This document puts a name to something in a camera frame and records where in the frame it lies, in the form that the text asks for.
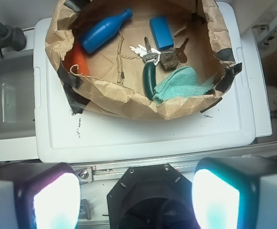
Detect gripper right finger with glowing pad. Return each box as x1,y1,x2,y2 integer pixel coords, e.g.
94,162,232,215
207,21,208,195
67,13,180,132
192,156,277,229

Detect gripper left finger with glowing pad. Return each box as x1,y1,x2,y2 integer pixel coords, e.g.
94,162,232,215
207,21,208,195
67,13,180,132
0,163,81,229

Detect teal blue microfibre cloth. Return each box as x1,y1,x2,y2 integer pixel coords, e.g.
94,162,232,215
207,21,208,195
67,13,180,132
153,66,215,105

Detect white plastic bin lid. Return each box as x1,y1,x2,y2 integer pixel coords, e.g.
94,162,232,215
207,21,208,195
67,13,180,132
33,1,256,164

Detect clear plastic storage tub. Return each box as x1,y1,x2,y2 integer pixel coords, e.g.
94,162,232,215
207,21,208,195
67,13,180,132
0,50,35,140

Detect orange toy carrot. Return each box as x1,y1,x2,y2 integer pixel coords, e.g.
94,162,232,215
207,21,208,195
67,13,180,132
63,41,90,76

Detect bronze single key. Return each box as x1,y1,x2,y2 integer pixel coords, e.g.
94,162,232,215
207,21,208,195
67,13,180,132
175,38,189,63

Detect brown rough rock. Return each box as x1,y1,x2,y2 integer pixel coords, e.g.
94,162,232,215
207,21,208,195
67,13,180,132
160,52,179,70

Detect dark green toy cucumber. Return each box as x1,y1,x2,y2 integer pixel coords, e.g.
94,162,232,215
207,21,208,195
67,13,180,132
143,62,156,101

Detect blue plastic bottle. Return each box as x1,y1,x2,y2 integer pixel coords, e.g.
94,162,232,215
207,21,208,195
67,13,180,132
79,8,133,54

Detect crumpled brown paper bag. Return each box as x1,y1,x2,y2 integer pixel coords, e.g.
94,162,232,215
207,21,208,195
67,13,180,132
45,0,242,120

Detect silver key bunch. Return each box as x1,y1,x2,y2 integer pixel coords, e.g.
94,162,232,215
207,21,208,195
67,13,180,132
129,37,161,66

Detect blue rectangular block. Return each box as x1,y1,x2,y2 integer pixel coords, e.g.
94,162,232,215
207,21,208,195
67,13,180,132
149,16,174,50

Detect aluminium extrusion rail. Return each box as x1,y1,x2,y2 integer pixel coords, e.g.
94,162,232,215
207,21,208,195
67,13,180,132
0,140,277,184

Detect black octagonal mount plate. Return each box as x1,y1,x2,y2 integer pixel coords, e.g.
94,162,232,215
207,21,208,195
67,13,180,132
107,164,199,229

